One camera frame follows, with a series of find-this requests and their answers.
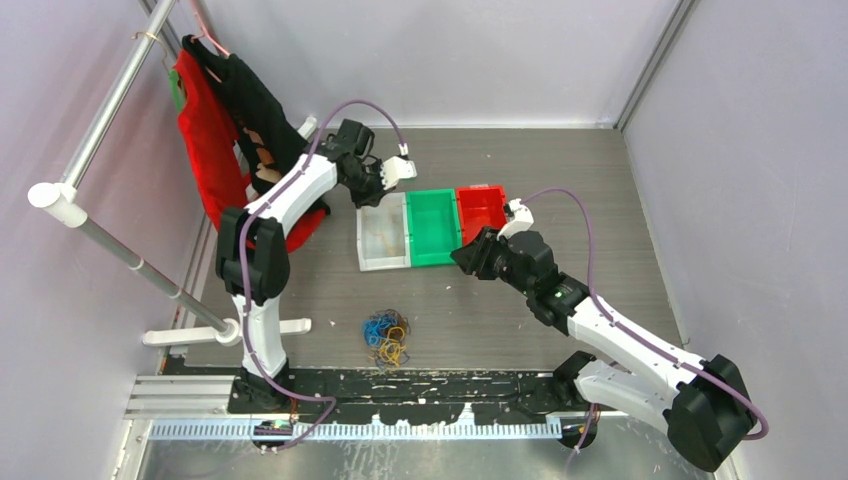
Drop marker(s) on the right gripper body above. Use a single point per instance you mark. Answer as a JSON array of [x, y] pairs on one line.
[[504, 267]]

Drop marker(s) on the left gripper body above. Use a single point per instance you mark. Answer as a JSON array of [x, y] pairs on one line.
[[366, 184]]

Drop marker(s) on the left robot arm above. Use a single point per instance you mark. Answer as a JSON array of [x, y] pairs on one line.
[[252, 255]]

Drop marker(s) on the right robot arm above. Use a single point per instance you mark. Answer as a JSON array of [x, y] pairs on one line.
[[702, 406]]

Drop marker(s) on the white plastic bin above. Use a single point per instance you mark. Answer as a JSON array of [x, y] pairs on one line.
[[382, 235]]

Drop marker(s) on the red plastic bin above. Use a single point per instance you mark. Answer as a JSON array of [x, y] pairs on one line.
[[480, 206]]

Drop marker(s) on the green plastic bin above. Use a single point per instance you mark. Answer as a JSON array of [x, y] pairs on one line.
[[434, 227]]

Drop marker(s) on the black shirt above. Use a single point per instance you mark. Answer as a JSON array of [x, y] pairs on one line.
[[270, 144]]

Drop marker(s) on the red shirt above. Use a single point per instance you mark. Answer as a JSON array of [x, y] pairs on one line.
[[220, 169]]

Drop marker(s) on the green hanger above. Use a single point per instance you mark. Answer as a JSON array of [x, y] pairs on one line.
[[177, 91]]

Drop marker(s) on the metal clothes rack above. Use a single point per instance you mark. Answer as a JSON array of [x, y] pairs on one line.
[[58, 199]]

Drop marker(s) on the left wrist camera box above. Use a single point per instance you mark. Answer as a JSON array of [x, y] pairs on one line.
[[396, 169]]

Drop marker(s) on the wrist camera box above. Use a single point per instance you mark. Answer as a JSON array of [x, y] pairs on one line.
[[396, 169], [519, 219]]

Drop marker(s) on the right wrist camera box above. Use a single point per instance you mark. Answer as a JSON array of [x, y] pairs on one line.
[[519, 219]]

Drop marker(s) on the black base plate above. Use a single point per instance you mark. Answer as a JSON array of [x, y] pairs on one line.
[[417, 397]]

